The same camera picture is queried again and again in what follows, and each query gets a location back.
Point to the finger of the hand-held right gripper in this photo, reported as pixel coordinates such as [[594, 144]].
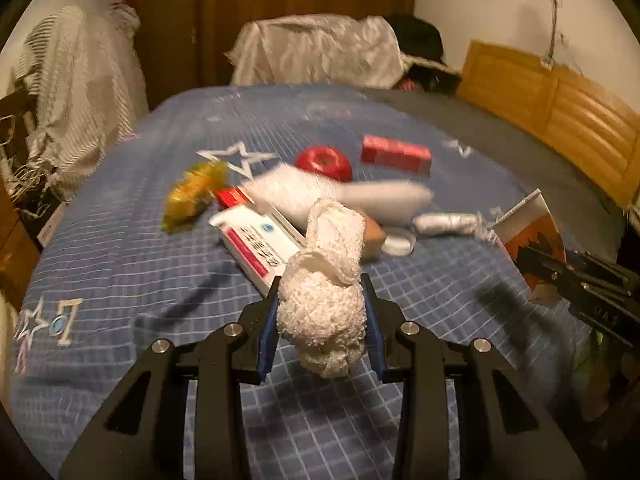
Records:
[[580, 295], [607, 270]]

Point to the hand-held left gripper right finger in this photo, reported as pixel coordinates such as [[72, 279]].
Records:
[[376, 345]]

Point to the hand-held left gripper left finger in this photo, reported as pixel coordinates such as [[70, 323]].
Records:
[[267, 340]]

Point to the white fluffy towel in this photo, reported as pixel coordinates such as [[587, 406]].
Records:
[[320, 310]]

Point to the orange white carton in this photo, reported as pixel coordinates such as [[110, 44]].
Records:
[[530, 227]]

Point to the silver wrapper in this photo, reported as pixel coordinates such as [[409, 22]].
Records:
[[442, 223]]

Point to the white foam sheet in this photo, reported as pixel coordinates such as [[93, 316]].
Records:
[[300, 190]]

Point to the white red-striped medicine box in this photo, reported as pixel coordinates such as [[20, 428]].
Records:
[[255, 245]]

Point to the white round lid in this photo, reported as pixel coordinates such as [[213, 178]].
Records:
[[398, 242]]

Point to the brown egg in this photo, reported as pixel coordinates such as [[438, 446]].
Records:
[[374, 234]]

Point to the red white cigarette box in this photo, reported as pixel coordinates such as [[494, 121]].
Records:
[[231, 197]]

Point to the blue checked blanket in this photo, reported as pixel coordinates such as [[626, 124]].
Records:
[[125, 260]]

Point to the yellow snack packet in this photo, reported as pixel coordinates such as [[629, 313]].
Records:
[[192, 192]]

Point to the wooden headboard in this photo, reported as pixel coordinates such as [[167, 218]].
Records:
[[565, 105]]

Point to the grey blanket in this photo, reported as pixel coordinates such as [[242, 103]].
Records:
[[500, 130]]

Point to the red apple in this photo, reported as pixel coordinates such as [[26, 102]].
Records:
[[322, 160]]

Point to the pink cardboard box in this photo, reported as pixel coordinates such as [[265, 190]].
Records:
[[395, 154]]

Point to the white crumpled cloth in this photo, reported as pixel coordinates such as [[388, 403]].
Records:
[[315, 50]]

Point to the black cloth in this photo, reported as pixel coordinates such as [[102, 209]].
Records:
[[420, 40]]

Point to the striped grey white cloth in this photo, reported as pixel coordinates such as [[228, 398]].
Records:
[[75, 85]]

